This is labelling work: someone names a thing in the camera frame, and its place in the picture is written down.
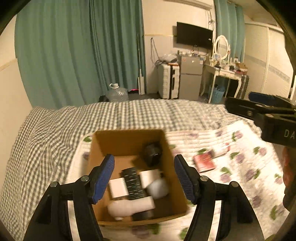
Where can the person's right hand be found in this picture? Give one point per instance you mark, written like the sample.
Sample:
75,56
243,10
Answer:
288,165

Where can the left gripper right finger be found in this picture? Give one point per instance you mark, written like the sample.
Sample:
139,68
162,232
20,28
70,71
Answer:
237,217

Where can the black wall television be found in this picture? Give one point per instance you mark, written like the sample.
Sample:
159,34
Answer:
194,36

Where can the clear water jug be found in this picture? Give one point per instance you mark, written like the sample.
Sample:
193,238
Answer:
117,93

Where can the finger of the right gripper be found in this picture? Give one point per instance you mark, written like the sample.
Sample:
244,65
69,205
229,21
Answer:
265,99

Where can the white round jar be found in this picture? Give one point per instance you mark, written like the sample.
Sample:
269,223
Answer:
158,189

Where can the blue laundry basket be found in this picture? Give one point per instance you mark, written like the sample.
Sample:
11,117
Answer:
218,93

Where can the black round object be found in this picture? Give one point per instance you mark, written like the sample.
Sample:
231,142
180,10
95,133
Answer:
152,154

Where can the green curtain right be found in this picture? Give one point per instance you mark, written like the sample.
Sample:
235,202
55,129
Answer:
230,23

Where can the white dressing table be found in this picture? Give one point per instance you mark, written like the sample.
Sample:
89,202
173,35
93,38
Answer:
231,80

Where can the white floral quilt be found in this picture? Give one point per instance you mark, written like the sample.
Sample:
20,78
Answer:
250,161

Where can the green curtain left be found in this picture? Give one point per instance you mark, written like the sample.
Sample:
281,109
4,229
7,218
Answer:
70,52

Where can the white hair dryer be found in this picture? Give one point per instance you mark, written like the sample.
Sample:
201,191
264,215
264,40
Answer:
120,209

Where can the grey checkered bed sheet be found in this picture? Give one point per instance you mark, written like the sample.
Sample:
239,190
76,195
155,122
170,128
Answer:
48,139

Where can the green curtain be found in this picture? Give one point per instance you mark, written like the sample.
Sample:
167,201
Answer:
230,23
70,52

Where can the white plastic drawer cabinet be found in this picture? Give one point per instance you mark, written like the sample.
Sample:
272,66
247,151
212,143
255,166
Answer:
168,81

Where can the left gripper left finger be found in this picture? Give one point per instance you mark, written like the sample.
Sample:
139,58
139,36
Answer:
51,221

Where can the white air conditioner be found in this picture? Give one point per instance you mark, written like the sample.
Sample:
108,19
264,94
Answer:
200,4

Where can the black TV remote control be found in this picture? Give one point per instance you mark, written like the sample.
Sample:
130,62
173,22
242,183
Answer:
133,184

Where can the white small box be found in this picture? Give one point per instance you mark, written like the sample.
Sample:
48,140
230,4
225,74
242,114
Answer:
118,188

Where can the silver mini fridge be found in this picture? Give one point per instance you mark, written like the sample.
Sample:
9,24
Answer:
191,69

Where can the dark suitcase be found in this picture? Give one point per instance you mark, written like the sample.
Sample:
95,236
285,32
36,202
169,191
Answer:
243,88

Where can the oval white vanity mirror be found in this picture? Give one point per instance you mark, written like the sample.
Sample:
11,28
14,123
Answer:
221,48

